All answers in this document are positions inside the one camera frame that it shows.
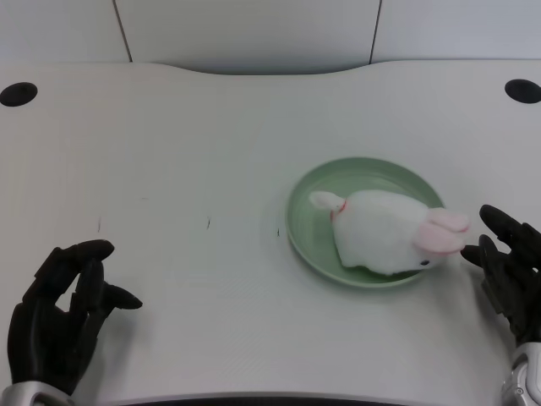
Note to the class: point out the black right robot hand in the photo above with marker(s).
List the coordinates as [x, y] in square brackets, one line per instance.
[507, 270]

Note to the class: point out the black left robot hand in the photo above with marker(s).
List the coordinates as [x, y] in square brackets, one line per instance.
[50, 317]

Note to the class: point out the white plush rabbit doll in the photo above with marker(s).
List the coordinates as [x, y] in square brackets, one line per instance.
[389, 232]

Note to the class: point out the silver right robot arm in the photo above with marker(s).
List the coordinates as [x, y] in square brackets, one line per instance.
[522, 376]

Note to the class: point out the green round plate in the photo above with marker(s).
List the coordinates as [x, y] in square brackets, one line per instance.
[321, 237]

